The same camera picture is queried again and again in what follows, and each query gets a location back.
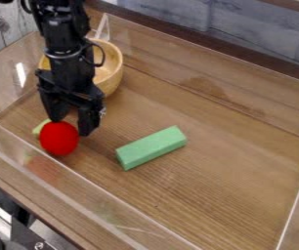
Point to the clear acrylic tray enclosure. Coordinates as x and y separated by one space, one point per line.
191 169

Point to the light wooden bowl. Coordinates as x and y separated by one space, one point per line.
109 74

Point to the red plush fruit green leaf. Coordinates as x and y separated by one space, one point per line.
58 137

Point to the black metal stand base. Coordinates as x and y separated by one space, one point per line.
23 234

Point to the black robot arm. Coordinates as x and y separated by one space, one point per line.
63 24

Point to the clear acrylic corner bracket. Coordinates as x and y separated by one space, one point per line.
101 32

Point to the green rectangular foam block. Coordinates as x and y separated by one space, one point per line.
150 147

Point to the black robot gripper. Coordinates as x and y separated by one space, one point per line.
66 86

